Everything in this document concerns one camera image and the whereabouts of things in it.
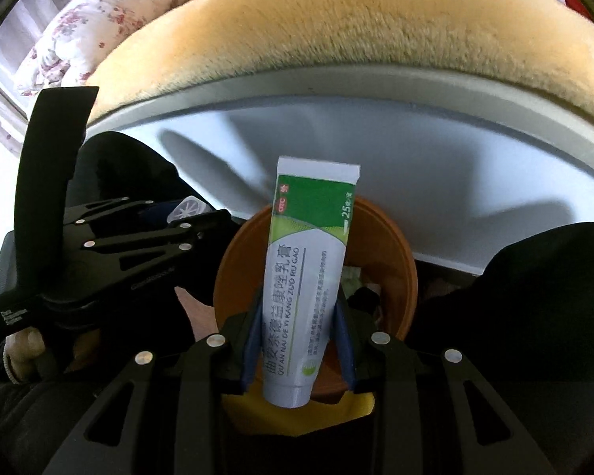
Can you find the floral quilt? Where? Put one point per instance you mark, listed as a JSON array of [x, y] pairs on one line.
[[94, 24]]

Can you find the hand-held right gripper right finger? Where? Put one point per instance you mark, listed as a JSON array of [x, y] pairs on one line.
[[346, 351]]

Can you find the white crumpled paper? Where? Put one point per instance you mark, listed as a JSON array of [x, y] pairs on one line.
[[352, 277]]

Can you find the green white ointment tube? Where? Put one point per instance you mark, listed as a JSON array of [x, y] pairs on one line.
[[302, 282]]

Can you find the brown round object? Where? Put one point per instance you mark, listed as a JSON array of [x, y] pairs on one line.
[[381, 247]]

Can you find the person's left forearm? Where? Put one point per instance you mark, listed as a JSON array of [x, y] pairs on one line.
[[29, 425]]

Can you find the striped floral bedsheet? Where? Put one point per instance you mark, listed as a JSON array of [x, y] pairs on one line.
[[0, 118]]

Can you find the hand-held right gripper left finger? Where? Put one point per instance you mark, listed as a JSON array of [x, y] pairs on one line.
[[250, 351]]

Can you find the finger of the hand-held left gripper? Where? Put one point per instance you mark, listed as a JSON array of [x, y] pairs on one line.
[[168, 242], [104, 215]]

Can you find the yellow plastic item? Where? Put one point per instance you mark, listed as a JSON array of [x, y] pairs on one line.
[[257, 408]]

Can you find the blue white packet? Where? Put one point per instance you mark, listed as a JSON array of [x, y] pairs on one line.
[[188, 210]]

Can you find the person's right leg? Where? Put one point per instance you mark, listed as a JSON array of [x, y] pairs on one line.
[[524, 297]]

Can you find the tan plush cushion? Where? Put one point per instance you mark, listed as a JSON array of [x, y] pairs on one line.
[[376, 24]]

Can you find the person's left hand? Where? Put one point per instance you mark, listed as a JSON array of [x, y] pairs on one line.
[[24, 351]]

